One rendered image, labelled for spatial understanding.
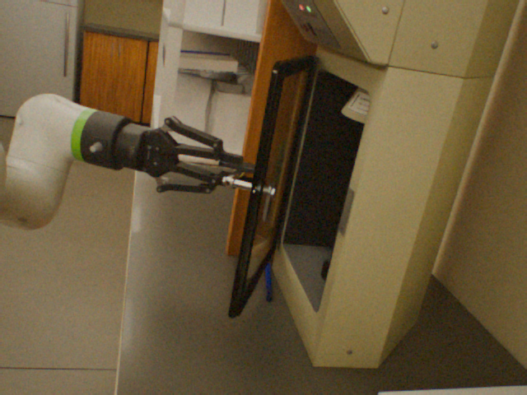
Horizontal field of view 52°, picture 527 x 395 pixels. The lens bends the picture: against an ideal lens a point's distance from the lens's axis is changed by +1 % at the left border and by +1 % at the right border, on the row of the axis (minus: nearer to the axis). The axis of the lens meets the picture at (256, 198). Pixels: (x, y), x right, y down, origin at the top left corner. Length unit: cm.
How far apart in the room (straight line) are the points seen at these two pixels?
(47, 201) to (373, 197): 52
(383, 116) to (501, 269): 55
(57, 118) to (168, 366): 43
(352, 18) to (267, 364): 52
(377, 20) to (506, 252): 63
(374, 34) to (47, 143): 54
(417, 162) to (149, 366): 48
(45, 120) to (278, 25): 45
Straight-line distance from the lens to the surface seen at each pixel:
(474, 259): 127
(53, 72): 568
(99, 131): 90
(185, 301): 99
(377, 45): 72
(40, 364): 236
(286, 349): 91
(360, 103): 86
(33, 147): 95
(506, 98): 125
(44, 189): 94
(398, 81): 74
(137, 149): 88
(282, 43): 106
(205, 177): 87
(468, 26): 77
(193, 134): 86
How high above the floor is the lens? 145
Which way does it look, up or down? 19 degrees down
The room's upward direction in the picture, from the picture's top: 10 degrees clockwise
